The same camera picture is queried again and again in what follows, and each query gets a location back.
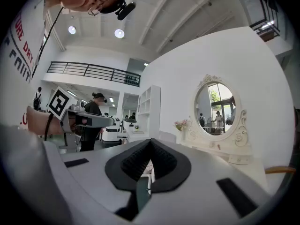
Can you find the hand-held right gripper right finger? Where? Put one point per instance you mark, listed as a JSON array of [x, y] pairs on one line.
[[199, 167]]

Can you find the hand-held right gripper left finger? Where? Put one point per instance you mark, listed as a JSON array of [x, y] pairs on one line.
[[93, 172]]

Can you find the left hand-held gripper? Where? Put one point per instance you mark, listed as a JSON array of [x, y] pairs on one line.
[[59, 102]]

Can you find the person's left forearm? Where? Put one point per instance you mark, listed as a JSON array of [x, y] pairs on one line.
[[39, 123]]

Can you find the white dressing table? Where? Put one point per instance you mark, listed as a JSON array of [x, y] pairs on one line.
[[239, 159]]

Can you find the white wheeled robot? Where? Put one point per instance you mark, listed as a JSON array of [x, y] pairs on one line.
[[111, 130]]

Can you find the white flower vase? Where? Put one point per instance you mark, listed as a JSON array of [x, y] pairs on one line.
[[182, 135]]

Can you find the pink flower bouquet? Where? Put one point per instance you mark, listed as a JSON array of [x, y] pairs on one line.
[[180, 124]]

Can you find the long black balcony railing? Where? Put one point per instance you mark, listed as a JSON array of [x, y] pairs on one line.
[[93, 71]]

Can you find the white shelf unit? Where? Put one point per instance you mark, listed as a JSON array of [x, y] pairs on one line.
[[150, 102]]

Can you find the oval white framed mirror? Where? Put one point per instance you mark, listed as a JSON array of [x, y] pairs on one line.
[[218, 109]]

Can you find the wooden chair armrest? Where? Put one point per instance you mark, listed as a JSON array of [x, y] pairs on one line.
[[280, 169]]

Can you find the round ceiling lamp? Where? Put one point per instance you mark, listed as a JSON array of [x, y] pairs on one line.
[[119, 33], [72, 29]]

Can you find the white printed t-shirt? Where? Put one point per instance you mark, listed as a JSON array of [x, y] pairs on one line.
[[16, 74]]

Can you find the black metal stair railing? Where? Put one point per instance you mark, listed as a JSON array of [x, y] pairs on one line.
[[267, 20]]

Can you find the black head camera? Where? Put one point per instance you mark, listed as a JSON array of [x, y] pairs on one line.
[[126, 10]]

